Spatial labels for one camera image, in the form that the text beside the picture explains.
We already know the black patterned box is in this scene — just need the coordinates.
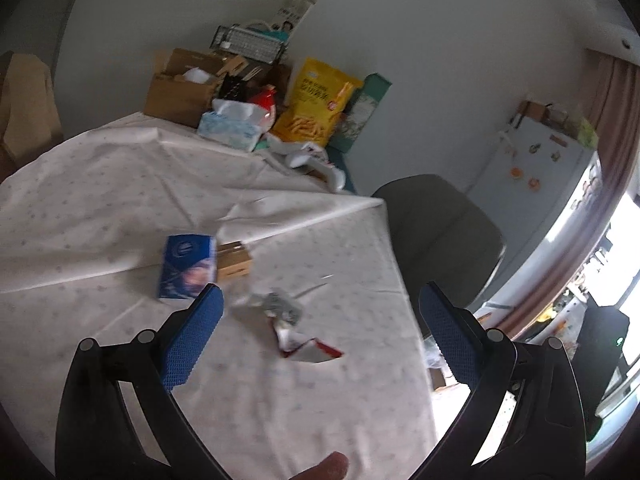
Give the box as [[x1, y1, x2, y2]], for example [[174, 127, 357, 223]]
[[217, 72, 251, 103]]

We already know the white dotted tablecloth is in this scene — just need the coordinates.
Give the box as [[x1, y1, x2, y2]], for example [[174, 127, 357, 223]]
[[0, 111, 441, 480]]

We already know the red bottle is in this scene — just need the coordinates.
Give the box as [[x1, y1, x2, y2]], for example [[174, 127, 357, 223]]
[[247, 85, 278, 126]]

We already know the grey chair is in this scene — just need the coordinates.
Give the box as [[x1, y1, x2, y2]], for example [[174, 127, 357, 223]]
[[371, 174, 506, 341]]

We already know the green packet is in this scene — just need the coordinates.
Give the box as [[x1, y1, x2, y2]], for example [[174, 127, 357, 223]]
[[575, 117, 599, 148]]

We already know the tall green box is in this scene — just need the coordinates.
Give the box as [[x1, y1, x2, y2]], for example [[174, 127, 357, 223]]
[[327, 73, 393, 155]]

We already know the red and white wrapper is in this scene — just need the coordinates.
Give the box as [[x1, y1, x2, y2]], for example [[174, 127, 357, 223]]
[[270, 317, 345, 363]]

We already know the black wire basket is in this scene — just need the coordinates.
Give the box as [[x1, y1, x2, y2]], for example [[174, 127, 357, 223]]
[[211, 25, 289, 65]]

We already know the blue carton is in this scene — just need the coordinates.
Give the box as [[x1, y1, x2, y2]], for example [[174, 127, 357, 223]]
[[157, 234, 218, 302]]

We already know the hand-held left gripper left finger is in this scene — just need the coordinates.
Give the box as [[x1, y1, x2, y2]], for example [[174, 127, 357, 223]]
[[54, 283, 236, 480]]

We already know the small brown cardboard box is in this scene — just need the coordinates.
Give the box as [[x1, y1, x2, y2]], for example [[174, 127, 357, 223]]
[[216, 241, 252, 282]]

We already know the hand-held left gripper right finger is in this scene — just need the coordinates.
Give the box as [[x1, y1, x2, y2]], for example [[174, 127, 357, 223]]
[[415, 281, 588, 480]]

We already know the grey wrapper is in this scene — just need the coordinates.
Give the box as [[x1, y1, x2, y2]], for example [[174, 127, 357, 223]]
[[250, 290, 305, 326]]

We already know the printed white paper bag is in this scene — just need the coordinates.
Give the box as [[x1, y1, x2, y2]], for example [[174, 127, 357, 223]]
[[272, 0, 322, 36]]

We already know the white game controller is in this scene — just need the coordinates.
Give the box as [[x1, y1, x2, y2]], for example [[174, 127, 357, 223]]
[[265, 135, 348, 192]]

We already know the person's left hand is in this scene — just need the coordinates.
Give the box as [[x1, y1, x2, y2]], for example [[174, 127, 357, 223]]
[[282, 451, 351, 480]]

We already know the brown box on refrigerator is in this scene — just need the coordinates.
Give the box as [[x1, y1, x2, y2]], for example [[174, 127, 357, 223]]
[[517, 101, 548, 123]]

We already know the white refrigerator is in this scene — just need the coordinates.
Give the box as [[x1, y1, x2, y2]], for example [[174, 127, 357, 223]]
[[465, 122, 603, 321]]

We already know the yellow snack bag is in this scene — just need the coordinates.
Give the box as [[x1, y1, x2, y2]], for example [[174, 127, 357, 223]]
[[270, 56, 365, 148]]

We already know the open cardboard box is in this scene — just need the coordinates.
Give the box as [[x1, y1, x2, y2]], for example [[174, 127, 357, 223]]
[[144, 48, 246, 128]]

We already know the blue tissue box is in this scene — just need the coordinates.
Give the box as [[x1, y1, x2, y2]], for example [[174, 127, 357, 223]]
[[196, 99, 266, 152]]

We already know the pink curtain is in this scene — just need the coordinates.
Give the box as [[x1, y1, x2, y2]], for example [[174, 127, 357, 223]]
[[500, 49, 640, 341]]

